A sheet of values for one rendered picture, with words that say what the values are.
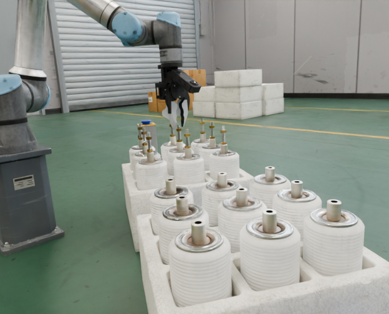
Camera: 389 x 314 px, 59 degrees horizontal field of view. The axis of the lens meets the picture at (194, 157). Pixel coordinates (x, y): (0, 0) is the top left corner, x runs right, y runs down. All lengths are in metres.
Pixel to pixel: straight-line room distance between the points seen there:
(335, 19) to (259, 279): 6.19
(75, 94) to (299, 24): 4.23
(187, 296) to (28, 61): 0.96
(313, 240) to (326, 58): 6.08
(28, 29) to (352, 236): 1.09
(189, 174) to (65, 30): 5.59
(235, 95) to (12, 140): 3.02
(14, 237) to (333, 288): 0.93
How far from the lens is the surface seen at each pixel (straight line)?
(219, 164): 1.06
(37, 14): 1.28
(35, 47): 1.28
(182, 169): 1.03
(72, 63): 6.43
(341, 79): 6.47
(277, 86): 4.36
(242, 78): 3.86
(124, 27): 1.01
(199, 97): 4.33
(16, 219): 1.19
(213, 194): 0.74
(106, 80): 6.67
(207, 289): 0.53
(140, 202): 1.00
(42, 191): 1.19
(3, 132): 1.16
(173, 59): 1.13
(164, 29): 1.14
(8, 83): 1.16
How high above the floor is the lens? 0.50
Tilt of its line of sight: 13 degrees down
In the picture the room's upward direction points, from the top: 3 degrees counter-clockwise
